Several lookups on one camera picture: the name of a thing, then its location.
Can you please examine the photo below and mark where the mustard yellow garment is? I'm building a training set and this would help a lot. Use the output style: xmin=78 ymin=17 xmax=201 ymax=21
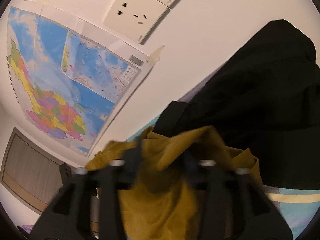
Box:
xmin=85 ymin=125 xmax=266 ymax=240

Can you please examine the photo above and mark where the grey framed panel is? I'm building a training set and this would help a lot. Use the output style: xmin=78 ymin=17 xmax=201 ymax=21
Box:
xmin=1 ymin=127 xmax=64 ymax=215

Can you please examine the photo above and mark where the teal bed sheet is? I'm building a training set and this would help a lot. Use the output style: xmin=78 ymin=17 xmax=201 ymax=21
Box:
xmin=125 ymin=114 xmax=320 ymax=239

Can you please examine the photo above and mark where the colourful wall map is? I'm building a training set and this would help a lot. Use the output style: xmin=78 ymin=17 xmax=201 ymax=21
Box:
xmin=7 ymin=5 xmax=153 ymax=156

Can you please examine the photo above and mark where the black garment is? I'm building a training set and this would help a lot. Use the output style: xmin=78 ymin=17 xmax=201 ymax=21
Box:
xmin=154 ymin=20 xmax=319 ymax=190

